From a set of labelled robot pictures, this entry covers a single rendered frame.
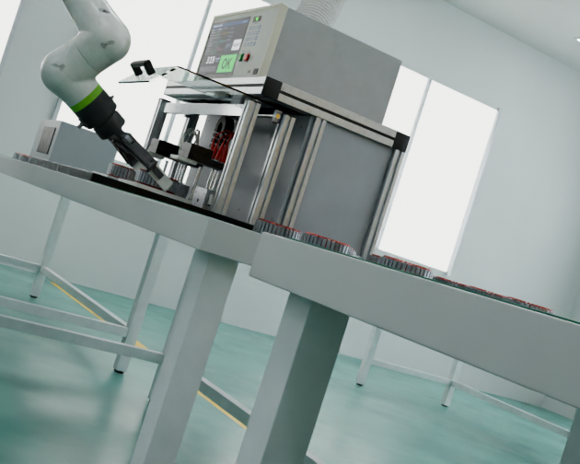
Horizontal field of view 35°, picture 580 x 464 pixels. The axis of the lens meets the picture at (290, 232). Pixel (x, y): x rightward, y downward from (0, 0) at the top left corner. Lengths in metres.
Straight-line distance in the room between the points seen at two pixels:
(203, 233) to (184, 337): 0.16
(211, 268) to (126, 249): 5.97
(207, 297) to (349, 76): 1.18
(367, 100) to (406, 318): 1.77
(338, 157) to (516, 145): 6.94
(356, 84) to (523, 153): 6.87
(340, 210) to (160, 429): 1.07
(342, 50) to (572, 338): 1.89
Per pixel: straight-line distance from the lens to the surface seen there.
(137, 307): 4.12
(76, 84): 2.24
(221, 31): 2.67
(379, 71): 2.51
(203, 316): 1.41
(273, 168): 2.26
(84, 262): 7.28
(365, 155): 2.37
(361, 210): 2.38
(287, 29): 2.38
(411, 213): 8.52
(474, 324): 0.68
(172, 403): 1.43
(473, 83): 8.86
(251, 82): 2.29
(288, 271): 0.92
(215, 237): 1.36
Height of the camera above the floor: 0.74
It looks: 1 degrees up
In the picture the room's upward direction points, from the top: 18 degrees clockwise
